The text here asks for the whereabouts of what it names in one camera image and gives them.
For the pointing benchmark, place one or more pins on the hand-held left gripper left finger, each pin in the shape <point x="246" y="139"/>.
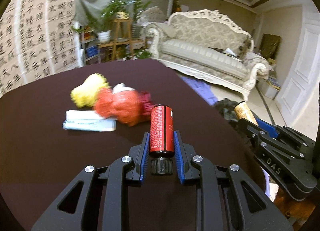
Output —
<point x="145" y="156"/>

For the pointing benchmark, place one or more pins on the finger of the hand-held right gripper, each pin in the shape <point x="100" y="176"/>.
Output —
<point x="257" y="138"/>
<point x="267" y="126"/>

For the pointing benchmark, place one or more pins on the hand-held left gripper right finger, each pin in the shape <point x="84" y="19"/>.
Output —
<point x="178" y="156"/>

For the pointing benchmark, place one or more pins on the red bottle with black cap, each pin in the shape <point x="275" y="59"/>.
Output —
<point x="161" y="133"/>

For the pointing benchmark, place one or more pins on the gold bottle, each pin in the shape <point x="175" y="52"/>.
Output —
<point x="243" y="111"/>

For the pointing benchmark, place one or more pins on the white tissue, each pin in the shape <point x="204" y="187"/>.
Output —
<point x="121" y="88"/>

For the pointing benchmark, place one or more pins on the yellow foam net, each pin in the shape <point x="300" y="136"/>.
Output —
<point x="86" y="91"/>

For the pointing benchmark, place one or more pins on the grey storage box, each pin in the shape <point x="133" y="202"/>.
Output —
<point x="271" y="92"/>

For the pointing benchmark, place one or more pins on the dark red foam net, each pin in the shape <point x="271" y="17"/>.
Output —
<point x="146" y="101"/>

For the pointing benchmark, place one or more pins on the orange red foam net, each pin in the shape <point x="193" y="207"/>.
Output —
<point x="117" y="106"/>

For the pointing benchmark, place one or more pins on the white panel door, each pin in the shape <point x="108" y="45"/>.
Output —
<point x="300" y="71"/>

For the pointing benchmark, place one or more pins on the white plastic packet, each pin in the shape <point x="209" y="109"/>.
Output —
<point x="87" y="121"/>

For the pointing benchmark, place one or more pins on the papers on sofa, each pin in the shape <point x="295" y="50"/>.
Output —
<point x="230" y="52"/>

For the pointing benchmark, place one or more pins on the ornate white sofa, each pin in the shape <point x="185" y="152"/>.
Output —
<point x="200" y="53"/>

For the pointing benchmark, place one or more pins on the small green floor plant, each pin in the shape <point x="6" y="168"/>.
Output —
<point x="143" y="53"/>

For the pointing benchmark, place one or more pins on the blue crate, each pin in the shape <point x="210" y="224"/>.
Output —
<point x="92" y="51"/>

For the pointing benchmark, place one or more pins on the metal shelf rack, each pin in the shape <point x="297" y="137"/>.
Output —
<point x="82" y="46"/>

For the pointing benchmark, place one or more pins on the leafy plant in white pot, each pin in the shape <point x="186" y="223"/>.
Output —
<point x="104" y="35"/>

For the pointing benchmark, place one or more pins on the wooden plant stand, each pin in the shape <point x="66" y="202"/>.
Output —
<point x="122" y="28"/>

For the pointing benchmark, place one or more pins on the ornate white armchair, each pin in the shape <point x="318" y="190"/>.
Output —
<point x="156" y="13"/>

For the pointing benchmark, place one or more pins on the tall plant in grey pot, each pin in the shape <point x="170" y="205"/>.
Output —
<point x="138" y="6"/>

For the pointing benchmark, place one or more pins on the dark picture frame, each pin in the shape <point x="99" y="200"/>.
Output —
<point x="271" y="46"/>

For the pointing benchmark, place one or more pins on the calligraphy paper wall hanging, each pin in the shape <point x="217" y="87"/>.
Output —
<point x="37" y="33"/>

